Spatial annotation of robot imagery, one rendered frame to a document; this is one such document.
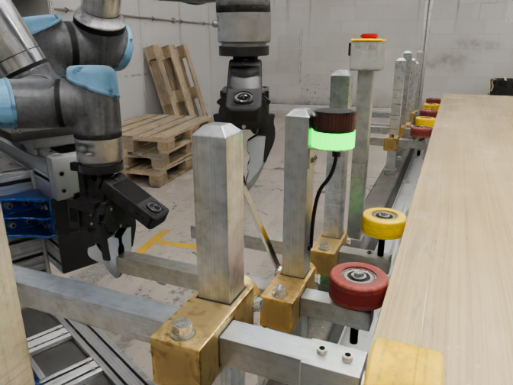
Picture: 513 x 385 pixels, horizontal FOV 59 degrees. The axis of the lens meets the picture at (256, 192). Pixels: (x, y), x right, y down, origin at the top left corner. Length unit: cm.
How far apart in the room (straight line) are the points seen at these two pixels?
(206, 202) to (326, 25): 804
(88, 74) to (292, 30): 786
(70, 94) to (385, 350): 57
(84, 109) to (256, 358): 47
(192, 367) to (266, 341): 7
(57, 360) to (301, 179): 126
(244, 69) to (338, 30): 777
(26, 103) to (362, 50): 71
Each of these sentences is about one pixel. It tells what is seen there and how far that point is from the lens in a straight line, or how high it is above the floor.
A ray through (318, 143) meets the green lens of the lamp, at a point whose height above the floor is 108.
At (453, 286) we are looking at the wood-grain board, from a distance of 67.
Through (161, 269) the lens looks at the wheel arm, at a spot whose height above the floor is 86.
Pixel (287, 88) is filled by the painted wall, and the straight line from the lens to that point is 857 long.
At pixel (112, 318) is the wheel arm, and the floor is 95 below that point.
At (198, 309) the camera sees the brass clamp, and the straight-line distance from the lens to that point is 45.
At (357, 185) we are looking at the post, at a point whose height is 87.
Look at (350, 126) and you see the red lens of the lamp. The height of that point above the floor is 111.
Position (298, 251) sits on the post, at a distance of 69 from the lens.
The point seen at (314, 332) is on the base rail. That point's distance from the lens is 88.
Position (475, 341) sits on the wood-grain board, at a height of 90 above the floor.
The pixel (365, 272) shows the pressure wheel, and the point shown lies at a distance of 66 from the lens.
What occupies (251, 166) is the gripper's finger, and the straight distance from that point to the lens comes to 67.
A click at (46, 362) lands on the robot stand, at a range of 174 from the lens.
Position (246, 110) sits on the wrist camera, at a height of 113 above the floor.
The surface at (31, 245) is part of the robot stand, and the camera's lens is 115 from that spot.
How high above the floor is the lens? 121
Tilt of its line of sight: 18 degrees down
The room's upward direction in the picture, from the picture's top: straight up
